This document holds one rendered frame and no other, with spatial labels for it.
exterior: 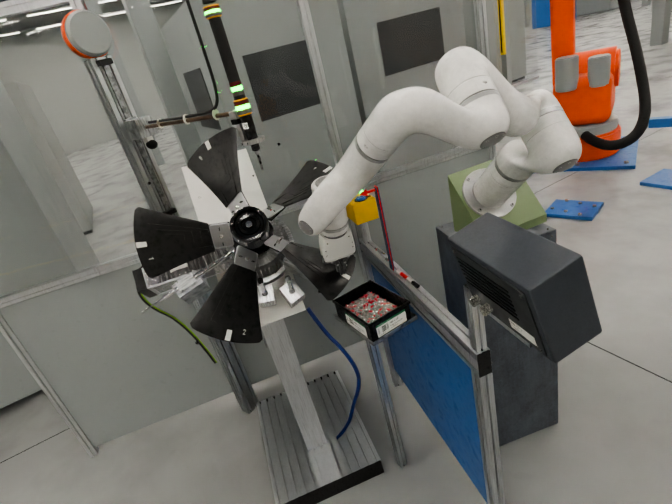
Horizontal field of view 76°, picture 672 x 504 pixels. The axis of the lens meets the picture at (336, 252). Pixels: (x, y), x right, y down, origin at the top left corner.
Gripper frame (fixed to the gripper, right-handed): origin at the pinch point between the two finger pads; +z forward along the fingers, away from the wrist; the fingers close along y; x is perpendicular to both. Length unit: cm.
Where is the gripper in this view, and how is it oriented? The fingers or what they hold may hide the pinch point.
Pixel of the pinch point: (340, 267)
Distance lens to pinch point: 133.8
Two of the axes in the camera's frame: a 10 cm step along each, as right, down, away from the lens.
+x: 3.5, 6.0, -7.2
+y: -9.3, 3.3, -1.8
